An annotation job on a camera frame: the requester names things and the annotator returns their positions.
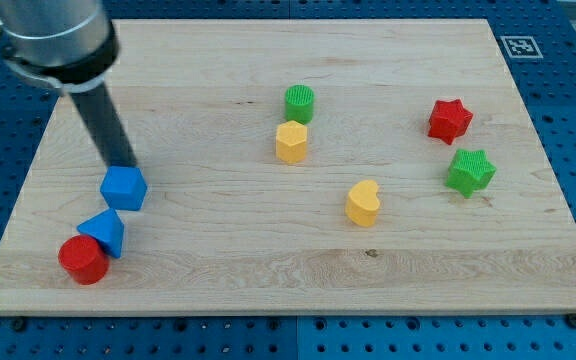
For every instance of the blue cube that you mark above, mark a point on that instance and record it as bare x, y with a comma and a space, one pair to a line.
124, 188

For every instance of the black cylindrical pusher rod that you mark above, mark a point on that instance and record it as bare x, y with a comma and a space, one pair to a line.
104, 126

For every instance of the wooden board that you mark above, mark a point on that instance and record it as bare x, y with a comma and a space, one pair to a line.
227, 228

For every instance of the blue triangle block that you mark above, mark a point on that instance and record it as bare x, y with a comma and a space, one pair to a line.
108, 229

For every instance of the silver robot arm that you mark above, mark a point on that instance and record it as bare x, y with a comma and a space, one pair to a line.
68, 46

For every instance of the yellow hexagon block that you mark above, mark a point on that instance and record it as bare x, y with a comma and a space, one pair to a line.
291, 142

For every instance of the white fiducial marker tag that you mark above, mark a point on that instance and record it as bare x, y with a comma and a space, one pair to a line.
521, 47

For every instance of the red star block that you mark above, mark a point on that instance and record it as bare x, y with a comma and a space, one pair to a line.
449, 120

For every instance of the green star block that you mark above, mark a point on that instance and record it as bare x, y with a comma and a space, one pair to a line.
469, 171

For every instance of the yellow heart block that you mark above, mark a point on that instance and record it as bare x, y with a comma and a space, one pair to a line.
362, 203

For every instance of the green cylinder block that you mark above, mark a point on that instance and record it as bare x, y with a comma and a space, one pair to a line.
299, 104

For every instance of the red cylinder block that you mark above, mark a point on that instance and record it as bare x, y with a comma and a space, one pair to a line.
83, 259

